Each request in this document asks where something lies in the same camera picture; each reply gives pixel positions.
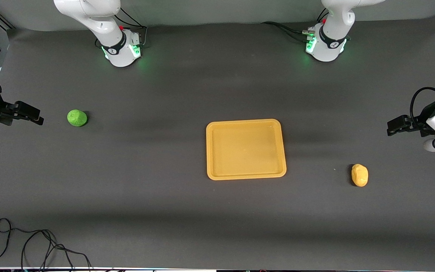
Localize yellow potato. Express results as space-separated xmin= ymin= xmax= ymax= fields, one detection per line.
xmin=351 ymin=164 xmax=369 ymax=187

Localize yellow plastic tray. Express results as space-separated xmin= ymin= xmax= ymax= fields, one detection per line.
xmin=206 ymin=119 xmax=287 ymax=181

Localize green apple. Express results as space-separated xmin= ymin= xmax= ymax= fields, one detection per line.
xmin=67 ymin=109 xmax=88 ymax=127

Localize black frame rail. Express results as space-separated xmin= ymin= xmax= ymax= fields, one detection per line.
xmin=0 ymin=12 xmax=15 ymax=31

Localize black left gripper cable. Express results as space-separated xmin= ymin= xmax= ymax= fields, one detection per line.
xmin=409 ymin=87 xmax=435 ymax=121

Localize black right arm base cables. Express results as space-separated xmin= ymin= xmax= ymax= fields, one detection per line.
xmin=114 ymin=8 xmax=148 ymax=49

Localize black left arm base cables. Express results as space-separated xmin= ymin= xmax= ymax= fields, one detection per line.
xmin=261 ymin=8 xmax=329 ymax=43

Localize black arm base cables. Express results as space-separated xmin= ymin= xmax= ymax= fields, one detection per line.
xmin=114 ymin=8 xmax=148 ymax=49
xmin=261 ymin=8 xmax=329 ymax=43

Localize thin black loose cable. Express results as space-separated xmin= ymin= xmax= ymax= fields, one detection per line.
xmin=0 ymin=218 xmax=93 ymax=272

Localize dark grey table mat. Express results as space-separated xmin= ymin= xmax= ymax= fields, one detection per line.
xmin=0 ymin=13 xmax=435 ymax=270

